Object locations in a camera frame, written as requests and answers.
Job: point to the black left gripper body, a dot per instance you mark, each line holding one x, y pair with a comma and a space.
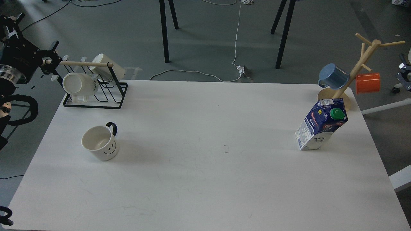
19, 57

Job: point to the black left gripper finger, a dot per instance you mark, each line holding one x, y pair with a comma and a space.
49, 67
52, 50

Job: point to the white smiley face mug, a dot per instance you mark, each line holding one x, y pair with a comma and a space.
101, 141

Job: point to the blue milk carton green cap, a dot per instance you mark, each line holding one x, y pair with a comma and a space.
325, 117

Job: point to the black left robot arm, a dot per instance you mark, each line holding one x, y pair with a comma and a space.
7, 92

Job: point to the white mug lying front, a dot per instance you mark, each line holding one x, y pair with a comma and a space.
80, 84

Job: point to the cream mug tilted rear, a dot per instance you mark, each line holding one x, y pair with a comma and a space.
105, 72

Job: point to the white power adapter plug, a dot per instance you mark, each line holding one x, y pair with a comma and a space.
243, 71

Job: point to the black table leg right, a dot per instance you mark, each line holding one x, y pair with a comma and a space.
286, 28

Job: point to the wooden mug tree stand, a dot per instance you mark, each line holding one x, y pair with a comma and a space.
367, 50

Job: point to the blue mug on tree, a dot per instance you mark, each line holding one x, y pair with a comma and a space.
332, 76

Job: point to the orange mug on tree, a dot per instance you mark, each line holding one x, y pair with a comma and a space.
367, 83

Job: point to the black wire cup rack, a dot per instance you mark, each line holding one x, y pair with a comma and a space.
108, 96

